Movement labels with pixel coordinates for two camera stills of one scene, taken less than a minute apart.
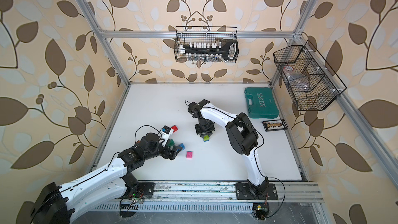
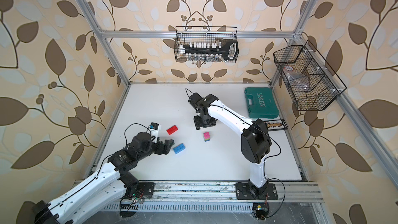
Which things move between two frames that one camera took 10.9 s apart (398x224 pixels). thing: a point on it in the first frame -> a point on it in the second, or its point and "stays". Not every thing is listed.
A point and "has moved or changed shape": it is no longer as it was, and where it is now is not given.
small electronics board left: x=126 y=209 stays
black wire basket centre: x=203 y=44 stays
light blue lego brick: x=182 y=145 stays
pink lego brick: x=189 y=154 has moved or changed shape
